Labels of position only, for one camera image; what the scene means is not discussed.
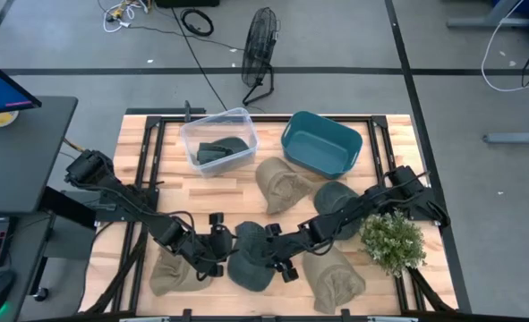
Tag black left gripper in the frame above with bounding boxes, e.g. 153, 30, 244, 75
179, 212, 235, 277

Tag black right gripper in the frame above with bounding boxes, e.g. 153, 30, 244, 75
265, 223, 319, 284

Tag dark green cap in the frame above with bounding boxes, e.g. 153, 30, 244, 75
195, 136, 251, 165
226, 221, 277, 292
312, 181, 364, 242

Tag tan cap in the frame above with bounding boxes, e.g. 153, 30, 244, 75
254, 156, 317, 216
302, 245, 367, 315
149, 247, 214, 297

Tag teal plastic bin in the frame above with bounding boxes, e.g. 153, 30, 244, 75
280, 110, 364, 181

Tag green artificial plant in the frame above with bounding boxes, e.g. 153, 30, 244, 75
358, 209, 428, 278

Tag clear plastic bin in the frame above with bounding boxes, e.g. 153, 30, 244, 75
179, 106, 260, 179

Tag black floor fan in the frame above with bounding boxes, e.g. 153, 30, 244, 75
240, 6, 280, 107

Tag black desk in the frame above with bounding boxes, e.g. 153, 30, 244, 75
0, 96, 79, 216

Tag grey desk foot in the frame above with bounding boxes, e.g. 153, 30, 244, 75
482, 131, 529, 145

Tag grey desk leg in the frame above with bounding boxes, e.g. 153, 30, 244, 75
446, 0, 529, 30

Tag black metal table frame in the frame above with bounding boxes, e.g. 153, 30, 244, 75
80, 114, 460, 315

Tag long black floor cable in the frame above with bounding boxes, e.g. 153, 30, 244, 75
169, 0, 228, 112

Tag coiled black cable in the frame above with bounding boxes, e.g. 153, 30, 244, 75
180, 7, 215, 38

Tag white cable bundle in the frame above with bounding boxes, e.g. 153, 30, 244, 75
97, 0, 147, 34

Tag long white cable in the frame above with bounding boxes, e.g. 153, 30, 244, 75
480, 0, 529, 94

